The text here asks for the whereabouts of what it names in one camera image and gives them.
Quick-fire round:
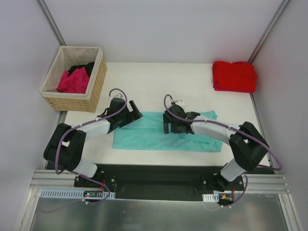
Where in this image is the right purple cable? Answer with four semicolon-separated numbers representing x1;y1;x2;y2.
163;94;282;212

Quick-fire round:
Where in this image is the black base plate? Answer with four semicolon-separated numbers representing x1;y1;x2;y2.
45;163;275;200

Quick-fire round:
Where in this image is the black t shirt in basket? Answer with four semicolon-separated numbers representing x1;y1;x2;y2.
68;62;95;77

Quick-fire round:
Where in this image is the aluminium rail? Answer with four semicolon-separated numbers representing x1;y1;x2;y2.
30;170;291;194

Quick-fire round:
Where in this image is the wicker laundry basket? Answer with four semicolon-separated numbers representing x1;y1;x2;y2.
40;46;107;113

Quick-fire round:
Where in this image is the teal t shirt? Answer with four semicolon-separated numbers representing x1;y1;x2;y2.
112;112;223;152

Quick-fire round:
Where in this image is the purple cable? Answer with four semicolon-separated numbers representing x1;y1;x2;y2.
38;88;128;214
163;94;282;212

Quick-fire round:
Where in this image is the aluminium frame post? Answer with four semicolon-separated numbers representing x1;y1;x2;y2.
248;0;292;64
36;0;67;46

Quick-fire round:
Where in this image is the grey cable duct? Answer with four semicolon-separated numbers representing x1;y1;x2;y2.
40;189;116;200
202;193;219;203

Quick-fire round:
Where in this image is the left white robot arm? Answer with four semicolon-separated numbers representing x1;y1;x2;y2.
43;98;143;187

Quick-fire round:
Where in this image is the right grey cable duct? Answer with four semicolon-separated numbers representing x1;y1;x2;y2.
202;193;219;203

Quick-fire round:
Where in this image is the left aluminium frame post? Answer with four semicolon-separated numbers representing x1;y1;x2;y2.
36;0;67;46

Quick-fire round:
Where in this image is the pink t shirt in basket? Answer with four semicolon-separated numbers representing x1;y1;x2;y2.
56;67;90;94

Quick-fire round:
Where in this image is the red t shirt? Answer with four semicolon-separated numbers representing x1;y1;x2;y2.
212;61;258;93

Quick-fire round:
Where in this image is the right aluminium frame post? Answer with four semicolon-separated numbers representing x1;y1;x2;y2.
248;0;292;64

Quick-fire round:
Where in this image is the left grey cable duct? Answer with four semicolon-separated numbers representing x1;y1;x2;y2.
40;189;116;200

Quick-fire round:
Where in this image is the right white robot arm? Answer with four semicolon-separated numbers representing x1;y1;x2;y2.
163;103;269;192

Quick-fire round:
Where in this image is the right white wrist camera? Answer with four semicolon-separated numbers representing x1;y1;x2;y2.
170;100;185;107

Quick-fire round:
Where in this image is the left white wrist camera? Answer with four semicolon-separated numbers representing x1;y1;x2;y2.
109;93;125;102

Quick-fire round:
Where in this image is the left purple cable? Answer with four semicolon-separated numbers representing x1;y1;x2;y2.
38;88;128;214

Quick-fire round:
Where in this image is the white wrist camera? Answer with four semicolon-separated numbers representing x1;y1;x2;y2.
170;100;185;107
109;93;125;102

